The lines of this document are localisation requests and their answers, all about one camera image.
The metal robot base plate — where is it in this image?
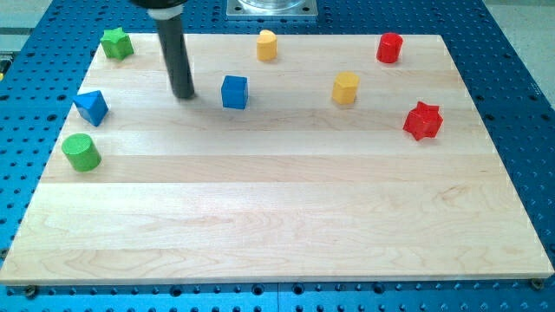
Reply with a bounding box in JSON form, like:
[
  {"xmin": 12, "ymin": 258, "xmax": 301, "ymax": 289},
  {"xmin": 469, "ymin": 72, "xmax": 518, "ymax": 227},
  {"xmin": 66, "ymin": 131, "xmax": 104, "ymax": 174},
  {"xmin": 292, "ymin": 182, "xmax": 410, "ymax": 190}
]
[{"xmin": 225, "ymin": 0, "xmax": 318, "ymax": 20}]

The red star block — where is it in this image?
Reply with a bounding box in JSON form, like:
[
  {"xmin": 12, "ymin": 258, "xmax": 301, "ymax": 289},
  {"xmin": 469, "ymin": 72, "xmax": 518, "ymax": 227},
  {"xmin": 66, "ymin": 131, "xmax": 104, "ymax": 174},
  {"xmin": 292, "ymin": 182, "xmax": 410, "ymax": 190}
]
[{"xmin": 402, "ymin": 101, "xmax": 443, "ymax": 140}]

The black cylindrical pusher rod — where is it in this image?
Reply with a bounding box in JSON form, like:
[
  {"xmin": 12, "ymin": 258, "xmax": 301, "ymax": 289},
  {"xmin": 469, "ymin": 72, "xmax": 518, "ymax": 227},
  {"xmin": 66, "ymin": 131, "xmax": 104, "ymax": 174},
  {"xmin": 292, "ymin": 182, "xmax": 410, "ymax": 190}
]
[{"xmin": 131, "ymin": 0, "xmax": 195, "ymax": 99}]

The green star block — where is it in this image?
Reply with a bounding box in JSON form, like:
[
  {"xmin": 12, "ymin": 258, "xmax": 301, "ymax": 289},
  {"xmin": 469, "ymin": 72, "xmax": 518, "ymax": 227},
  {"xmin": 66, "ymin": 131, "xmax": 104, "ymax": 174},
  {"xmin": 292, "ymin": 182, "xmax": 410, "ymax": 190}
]
[{"xmin": 101, "ymin": 27, "xmax": 134, "ymax": 61}]

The green cylinder block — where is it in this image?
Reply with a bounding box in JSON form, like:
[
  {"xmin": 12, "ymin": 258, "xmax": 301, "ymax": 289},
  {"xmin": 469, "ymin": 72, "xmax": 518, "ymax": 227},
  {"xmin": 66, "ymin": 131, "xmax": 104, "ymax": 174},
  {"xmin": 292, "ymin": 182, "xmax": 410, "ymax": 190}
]
[{"xmin": 62, "ymin": 133, "xmax": 101, "ymax": 172}]

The yellow hexagon block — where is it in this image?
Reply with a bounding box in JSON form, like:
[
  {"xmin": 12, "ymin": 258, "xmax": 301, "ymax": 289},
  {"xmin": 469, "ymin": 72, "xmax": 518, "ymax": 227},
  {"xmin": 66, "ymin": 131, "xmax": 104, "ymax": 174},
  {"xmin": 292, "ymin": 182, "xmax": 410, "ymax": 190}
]
[{"xmin": 331, "ymin": 71, "xmax": 360, "ymax": 105}]

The blue perforated table plate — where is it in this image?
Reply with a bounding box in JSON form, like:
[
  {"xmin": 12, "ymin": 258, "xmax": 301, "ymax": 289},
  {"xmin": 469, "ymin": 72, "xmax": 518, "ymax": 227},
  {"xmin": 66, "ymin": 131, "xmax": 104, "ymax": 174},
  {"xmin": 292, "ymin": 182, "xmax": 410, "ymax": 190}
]
[{"xmin": 1, "ymin": 0, "xmax": 554, "ymax": 311}]

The blue cube block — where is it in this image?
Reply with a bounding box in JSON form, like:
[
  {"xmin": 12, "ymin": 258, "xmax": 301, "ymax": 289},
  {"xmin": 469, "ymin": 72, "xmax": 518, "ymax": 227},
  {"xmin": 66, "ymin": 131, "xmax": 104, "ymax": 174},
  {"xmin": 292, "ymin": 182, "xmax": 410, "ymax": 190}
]
[{"xmin": 220, "ymin": 75, "xmax": 249, "ymax": 110}]

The light wooden board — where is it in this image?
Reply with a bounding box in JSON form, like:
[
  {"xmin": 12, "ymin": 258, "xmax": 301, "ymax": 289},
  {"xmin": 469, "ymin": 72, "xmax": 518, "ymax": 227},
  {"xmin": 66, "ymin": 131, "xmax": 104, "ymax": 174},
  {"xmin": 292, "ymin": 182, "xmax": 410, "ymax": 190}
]
[{"xmin": 1, "ymin": 34, "xmax": 553, "ymax": 285}]

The blue triangle block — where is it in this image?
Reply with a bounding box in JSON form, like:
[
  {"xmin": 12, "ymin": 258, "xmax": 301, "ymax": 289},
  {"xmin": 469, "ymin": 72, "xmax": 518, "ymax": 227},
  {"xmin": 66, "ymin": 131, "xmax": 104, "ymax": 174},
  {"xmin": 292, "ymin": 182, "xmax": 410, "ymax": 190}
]
[{"xmin": 73, "ymin": 90, "xmax": 108, "ymax": 127}]

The red cylinder block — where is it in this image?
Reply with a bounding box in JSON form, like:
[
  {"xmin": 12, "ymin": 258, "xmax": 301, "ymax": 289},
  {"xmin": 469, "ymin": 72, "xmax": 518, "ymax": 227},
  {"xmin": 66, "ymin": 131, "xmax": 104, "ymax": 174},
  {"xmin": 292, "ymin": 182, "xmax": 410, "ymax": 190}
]
[{"xmin": 376, "ymin": 32, "xmax": 403, "ymax": 63}]

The yellow heart block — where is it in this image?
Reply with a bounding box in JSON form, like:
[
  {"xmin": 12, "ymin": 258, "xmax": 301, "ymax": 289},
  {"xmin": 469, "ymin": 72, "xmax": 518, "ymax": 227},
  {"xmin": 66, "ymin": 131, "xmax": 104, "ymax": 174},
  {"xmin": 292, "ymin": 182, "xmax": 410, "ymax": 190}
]
[{"xmin": 257, "ymin": 29, "xmax": 278, "ymax": 62}]

